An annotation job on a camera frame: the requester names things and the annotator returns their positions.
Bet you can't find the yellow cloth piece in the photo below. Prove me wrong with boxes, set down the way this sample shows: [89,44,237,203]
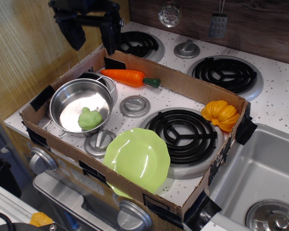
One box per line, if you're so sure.
[29,212,53,227]

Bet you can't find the hanging round metal strainer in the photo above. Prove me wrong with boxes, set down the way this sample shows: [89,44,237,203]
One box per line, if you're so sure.
[158,0,183,28]

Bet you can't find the hanging grey slotted spatula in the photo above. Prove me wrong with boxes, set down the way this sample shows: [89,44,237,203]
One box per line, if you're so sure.
[208,0,228,39]

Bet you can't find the sink drain strainer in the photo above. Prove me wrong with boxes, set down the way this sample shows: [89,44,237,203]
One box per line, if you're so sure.
[244,200,289,231]

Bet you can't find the cardboard fence box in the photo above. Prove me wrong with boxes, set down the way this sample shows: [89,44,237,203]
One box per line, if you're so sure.
[20,50,256,231]

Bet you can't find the back right black burner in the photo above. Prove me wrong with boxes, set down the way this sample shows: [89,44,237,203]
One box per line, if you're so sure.
[187,55,264,101]

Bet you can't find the silver stove knob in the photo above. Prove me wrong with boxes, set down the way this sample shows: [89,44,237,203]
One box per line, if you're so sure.
[120,95,151,118]
[84,130,116,158]
[173,39,200,59]

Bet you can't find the stainless steel pan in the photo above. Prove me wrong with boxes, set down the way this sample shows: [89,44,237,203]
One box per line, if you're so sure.
[44,76,117,138]

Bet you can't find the centre silver stove knob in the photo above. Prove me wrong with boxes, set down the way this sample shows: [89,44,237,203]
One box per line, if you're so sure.
[120,95,151,118]

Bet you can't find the black burner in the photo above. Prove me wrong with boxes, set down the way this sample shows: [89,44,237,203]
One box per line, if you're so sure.
[187,55,264,101]
[118,31,165,63]
[139,107,224,180]

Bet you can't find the left oven front knob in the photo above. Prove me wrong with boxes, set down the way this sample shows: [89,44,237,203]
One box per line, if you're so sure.
[29,147,58,175]

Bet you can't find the black cable bottom left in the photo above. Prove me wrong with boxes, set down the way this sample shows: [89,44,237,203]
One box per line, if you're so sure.
[0,210,15,231]

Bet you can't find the back silver stove knob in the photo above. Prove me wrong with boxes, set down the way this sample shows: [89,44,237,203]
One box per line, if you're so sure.
[173,39,200,59]

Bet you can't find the front right black burner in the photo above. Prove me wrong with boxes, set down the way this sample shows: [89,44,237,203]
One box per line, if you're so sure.
[139,107,224,180]

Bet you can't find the silver oven door handle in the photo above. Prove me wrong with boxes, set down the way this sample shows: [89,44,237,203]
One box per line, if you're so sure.
[33,173,114,231]

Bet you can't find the green toy broccoli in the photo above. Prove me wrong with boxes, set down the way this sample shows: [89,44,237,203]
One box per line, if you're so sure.
[78,107,103,130]

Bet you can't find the stainless steel sink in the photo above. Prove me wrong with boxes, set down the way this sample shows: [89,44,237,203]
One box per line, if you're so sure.
[206,124,289,231]

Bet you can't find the oven knob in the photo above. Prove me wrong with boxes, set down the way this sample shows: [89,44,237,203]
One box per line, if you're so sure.
[29,147,58,175]
[117,200,153,231]

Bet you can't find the back left black burner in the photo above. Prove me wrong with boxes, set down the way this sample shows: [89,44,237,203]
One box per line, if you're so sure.
[118,31,165,63]

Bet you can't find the orange toy carrot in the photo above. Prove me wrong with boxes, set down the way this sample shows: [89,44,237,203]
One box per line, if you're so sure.
[100,69,160,88]

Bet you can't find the light green plastic plate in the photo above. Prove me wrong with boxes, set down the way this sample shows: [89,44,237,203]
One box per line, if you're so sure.
[103,128,171,193]

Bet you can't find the orange toy pumpkin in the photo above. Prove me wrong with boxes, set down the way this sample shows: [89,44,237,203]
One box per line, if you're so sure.
[201,100,239,132]

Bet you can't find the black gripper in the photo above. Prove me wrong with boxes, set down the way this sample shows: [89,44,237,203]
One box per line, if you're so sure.
[48,0,122,55]

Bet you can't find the right oven front knob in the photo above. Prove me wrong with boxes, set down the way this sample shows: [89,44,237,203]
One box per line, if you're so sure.
[117,200,153,231]

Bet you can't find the front silver stove knob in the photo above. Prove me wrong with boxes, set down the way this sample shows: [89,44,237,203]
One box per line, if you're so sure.
[84,130,116,158]

